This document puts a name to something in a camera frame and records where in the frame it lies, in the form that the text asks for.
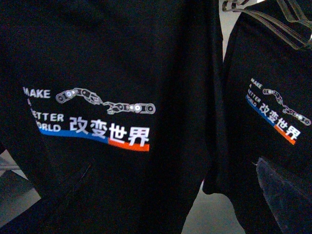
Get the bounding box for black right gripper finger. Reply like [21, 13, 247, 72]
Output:
[256, 157, 312, 234]

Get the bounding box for black printed t-shirt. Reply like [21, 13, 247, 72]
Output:
[203, 13, 312, 234]
[0, 0, 222, 234]

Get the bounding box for clear plastic hanger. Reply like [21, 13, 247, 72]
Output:
[277, 0, 312, 28]
[222, 0, 312, 50]

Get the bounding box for black printed hanging t-shirt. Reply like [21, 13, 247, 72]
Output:
[203, 13, 312, 234]

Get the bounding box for lower far metal rod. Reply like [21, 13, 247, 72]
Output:
[0, 164, 20, 171]

